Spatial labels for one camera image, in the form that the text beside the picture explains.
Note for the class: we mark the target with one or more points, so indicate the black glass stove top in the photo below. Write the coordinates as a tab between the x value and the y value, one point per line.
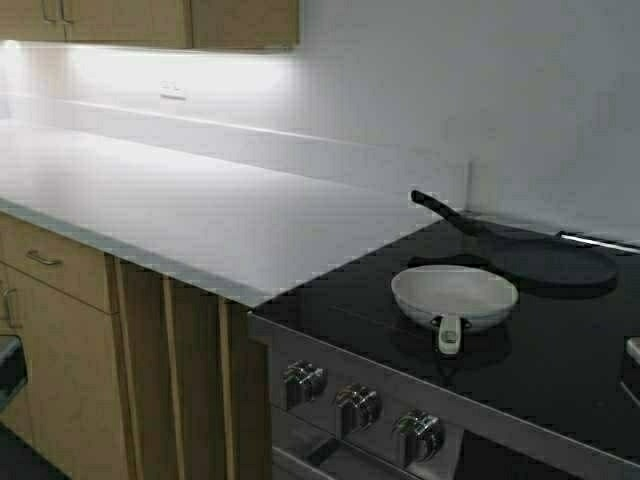
554	362

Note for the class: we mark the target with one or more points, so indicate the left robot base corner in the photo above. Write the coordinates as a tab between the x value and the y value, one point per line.
13	368

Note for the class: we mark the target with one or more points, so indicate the white frying pan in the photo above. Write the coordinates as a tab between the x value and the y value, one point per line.
453	300

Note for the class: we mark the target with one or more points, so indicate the chrome stove knob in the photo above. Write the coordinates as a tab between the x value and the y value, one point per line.
303	382
418	437
357	407

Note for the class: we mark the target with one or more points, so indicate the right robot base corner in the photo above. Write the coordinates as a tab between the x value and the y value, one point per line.
629	377

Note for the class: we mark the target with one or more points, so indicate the right chrome stove knob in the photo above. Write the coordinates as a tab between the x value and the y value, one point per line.
418	437

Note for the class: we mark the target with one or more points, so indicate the stainless oven front panel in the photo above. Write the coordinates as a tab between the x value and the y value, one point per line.
400	394

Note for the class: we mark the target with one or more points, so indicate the black flat griddle pan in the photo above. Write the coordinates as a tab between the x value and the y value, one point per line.
538	260

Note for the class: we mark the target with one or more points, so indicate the middle chrome stove knob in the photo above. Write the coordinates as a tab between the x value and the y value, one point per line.
357	407

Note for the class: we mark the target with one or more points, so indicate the wooden upper wall cabinet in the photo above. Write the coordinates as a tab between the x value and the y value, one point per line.
169	24

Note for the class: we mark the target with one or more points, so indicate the wooden base cabinet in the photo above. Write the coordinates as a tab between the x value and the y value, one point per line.
132	374

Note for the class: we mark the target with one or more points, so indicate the metal drawer handle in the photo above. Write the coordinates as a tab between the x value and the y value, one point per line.
41	259

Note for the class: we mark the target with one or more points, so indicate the left chrome stove knob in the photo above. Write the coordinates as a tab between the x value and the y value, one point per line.
303	382

